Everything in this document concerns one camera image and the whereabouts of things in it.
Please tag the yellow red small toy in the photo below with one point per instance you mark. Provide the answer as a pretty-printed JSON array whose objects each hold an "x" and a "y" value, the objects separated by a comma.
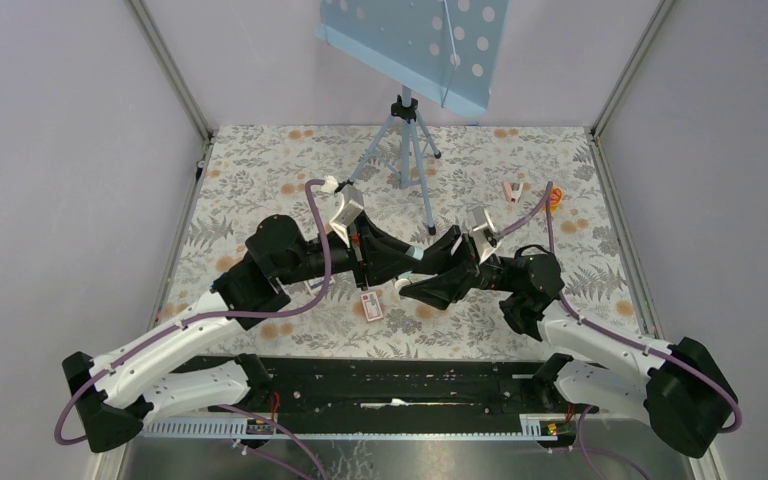
[{"x": 555, "y": 198}]

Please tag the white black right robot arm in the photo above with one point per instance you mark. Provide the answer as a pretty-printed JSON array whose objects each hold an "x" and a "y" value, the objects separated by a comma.
[{"x": 677, "y": 389}]

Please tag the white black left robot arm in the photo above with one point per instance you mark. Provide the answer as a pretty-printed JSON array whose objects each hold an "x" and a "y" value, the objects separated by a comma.
[{"x": 282, "y": 274}]

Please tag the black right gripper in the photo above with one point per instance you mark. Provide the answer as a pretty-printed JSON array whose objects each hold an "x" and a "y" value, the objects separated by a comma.
[{"x": 441, "y": 291}]

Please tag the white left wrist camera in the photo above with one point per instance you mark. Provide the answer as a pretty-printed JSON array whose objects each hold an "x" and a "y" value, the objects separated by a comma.
[{"x": 350, "y": 205}]

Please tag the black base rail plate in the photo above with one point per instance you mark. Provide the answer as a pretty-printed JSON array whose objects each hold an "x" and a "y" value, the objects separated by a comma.
[{"x": 314, "y": 386}]

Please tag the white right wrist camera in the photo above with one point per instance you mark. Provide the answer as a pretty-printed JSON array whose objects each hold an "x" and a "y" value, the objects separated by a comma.
[{"x": 482, "y": 233}]

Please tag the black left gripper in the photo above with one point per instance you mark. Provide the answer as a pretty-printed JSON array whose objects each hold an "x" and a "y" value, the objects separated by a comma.
[{"x": 370, "y": 251}]

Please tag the floral patterned table mat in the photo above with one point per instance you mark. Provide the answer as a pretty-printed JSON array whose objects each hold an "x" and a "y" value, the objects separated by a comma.
[{"x": 256, "y": 171}]

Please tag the blue music stand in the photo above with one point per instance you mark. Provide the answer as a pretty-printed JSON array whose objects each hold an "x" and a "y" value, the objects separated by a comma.
[{"x": 444, "y": 51}]

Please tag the grey cable duct strip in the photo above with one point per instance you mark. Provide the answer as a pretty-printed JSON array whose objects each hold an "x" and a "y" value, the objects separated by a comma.
[{"x": 375, "y": 425}]

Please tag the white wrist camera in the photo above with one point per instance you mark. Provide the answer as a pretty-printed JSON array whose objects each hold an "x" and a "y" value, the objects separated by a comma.
[
  {"x": 482, "y": 233},
  {"x": 350, "y": 205}
]

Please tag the blue playing card box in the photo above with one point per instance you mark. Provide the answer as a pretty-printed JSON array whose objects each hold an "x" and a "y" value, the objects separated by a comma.
[{"x": 315, "y": 285}]

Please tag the red white staple box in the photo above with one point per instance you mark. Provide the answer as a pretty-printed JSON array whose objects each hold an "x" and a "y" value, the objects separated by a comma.
[{"x": 372, "y": 307}]

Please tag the pink mini stapler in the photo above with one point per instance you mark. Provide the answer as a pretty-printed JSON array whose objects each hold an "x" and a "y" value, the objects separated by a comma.
[{"x": 512, "y": 191}]

